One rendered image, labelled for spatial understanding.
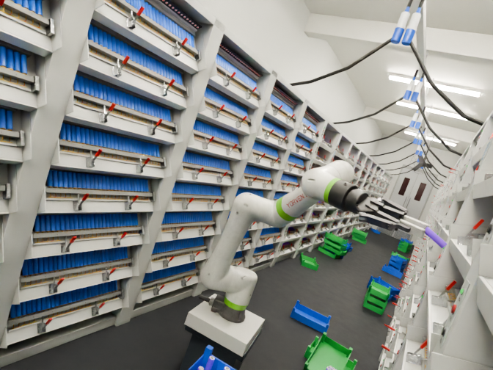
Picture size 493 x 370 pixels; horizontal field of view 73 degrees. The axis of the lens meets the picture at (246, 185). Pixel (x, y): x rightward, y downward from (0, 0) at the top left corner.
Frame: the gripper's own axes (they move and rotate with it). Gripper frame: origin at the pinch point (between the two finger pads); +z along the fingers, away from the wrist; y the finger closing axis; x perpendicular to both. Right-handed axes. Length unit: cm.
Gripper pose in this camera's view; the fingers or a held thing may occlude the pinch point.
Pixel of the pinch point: (414, 226)
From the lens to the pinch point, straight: 105.2
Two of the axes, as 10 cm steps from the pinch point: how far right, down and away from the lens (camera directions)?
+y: -7.6, 4.4, -4.9
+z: 6.4, 3.5, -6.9
